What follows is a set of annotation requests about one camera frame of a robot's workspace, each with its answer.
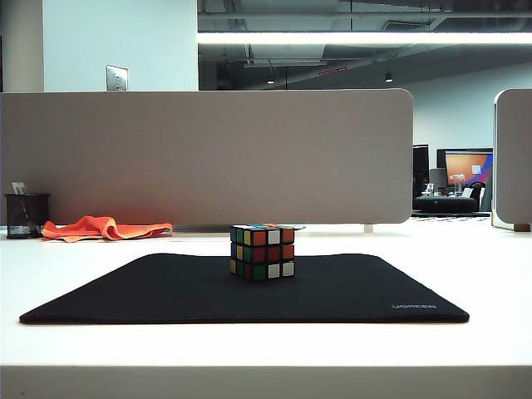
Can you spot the wide grey desk partition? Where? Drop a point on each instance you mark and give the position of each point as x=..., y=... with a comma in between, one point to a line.
x=208, y=158

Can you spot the black mesh pen holder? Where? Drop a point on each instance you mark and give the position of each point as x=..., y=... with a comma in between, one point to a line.
x=26, y=216

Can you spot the red ceiling sign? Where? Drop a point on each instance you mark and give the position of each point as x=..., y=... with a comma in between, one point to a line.
x=332, y=70

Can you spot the black mouse pad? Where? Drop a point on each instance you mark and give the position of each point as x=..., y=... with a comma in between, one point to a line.
x=187, y=291

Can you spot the multicoloured puzzle cube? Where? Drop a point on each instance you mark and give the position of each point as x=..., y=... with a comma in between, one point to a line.
x=266, y=253

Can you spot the white partition foot bracket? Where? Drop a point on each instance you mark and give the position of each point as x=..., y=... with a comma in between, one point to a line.
x=368, y=228

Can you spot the long ceiling light strip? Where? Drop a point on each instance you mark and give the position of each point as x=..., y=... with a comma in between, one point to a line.
x=353, y=37

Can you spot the clear bottle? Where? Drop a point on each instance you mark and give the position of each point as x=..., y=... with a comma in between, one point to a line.
x=459, y=186

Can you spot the black ceiling spotlight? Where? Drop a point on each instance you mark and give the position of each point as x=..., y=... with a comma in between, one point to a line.
x=388, y=77

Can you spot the brown partition foot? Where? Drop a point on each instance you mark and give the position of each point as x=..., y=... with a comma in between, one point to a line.
x=522, y=227

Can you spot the large display monitor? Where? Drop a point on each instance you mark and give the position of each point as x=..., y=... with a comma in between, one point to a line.
x=465, y=164

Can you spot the narrow grey desk partition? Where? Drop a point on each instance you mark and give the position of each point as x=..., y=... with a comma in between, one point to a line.
x=515, y=158

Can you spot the small item in pen holder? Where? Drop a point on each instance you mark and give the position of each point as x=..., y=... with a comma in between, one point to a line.
x=18, y=188

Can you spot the metal wall switch plate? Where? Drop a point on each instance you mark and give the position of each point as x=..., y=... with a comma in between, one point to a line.
x=116, y=77

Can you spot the tall black cabinet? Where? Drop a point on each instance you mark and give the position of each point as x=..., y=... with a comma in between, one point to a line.
x=420, y=170

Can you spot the orange cloth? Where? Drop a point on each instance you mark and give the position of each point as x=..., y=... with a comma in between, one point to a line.
x=104, y=229

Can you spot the round black low table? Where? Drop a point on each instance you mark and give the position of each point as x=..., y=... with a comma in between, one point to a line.
x=444, y=203

